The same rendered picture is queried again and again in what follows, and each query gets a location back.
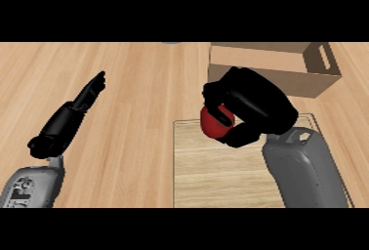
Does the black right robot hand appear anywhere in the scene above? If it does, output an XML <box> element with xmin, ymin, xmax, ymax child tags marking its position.
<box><xmin>200</xmin><ymin>65</ymin><xmax>299</xmax><ymax>148</ymax></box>

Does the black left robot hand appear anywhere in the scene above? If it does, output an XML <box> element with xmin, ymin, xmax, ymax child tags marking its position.
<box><xmin>26</xmin><ymin>70</ymin><xmax>106</xmax><ymax>160</ymax></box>

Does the red tomato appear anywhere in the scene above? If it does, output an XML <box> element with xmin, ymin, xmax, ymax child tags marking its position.
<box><xmin>199</xmin><ymin>104</ymin><xmax>235</xmax><ymax>139</ymax></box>

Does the brown cardboard box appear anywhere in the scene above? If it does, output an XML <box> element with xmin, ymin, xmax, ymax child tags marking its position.
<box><xmin>207</xmin><ymin>42</ymin><xmax>342</xmax><ymax>100</ymax></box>

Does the pale wooden tray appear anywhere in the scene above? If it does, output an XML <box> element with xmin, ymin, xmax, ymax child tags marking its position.
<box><xmin>170</xmin><ymin>112</ymin><xmax>356</xmax><ymax>209</ymax></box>

